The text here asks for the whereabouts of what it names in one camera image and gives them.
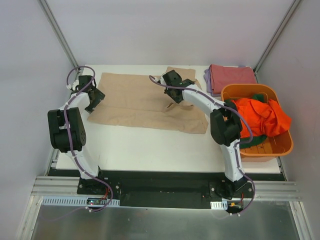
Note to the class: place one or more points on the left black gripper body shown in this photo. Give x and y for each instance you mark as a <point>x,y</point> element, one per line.
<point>96,97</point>

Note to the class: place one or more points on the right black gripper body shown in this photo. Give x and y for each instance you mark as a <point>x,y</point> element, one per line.
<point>175,94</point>

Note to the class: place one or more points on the beige t shirt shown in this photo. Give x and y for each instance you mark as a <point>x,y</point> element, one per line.
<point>134,101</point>

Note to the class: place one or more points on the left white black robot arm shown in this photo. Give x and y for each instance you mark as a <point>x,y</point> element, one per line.
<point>67,131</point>

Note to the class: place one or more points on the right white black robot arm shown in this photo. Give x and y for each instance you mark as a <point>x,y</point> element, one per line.
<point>225,128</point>

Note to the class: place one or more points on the folded purple t shirt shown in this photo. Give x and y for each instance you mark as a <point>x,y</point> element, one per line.
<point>208,82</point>

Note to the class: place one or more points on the folded red t shirt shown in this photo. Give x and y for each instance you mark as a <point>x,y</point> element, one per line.
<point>231,75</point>

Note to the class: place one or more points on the green t shirt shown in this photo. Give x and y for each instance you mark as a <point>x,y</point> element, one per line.
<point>252,140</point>

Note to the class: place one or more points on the orange t shirt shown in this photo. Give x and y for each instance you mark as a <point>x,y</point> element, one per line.
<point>276,120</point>

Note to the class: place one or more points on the left aluminium frame post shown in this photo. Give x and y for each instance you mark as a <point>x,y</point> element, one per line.
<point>58,32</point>

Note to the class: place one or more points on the aluminium frame post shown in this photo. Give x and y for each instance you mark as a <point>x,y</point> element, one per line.
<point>58,32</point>
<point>295,4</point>

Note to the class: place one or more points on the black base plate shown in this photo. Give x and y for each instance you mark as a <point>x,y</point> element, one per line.
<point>157,189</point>

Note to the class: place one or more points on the left white cable duct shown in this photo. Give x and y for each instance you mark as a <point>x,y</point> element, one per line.
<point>73,201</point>

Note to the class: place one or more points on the white cable duct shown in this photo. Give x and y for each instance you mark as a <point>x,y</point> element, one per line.
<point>73,201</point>
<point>219,205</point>

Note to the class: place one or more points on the right white cable duct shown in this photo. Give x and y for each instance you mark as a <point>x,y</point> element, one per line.
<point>219,205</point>

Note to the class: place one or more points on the right aluminium frame post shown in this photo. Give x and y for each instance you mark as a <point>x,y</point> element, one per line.
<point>295,4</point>

